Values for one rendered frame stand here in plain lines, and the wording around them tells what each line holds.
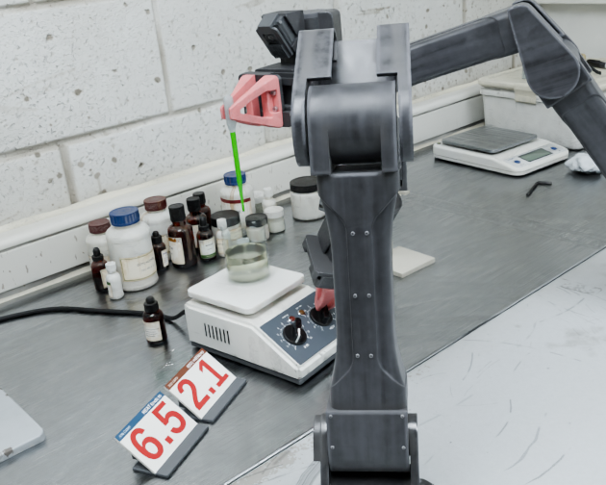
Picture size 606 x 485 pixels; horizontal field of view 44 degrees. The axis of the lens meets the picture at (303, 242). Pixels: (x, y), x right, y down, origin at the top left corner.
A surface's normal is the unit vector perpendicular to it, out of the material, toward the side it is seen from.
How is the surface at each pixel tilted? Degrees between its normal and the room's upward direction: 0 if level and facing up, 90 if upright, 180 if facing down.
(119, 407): 0
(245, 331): 90
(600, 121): 93
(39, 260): 90
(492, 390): 0
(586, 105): 100
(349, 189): 80
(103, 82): 90
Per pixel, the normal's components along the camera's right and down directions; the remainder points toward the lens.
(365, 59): -0.15, -0.22
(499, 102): -0.77, 0.36
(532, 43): -0.33, 0.39
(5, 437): -0.09, -0.92
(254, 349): -0.61, 0.35
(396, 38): -0.13, -0.62
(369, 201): -0.13, 0.23
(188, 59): 0.66, 0.23
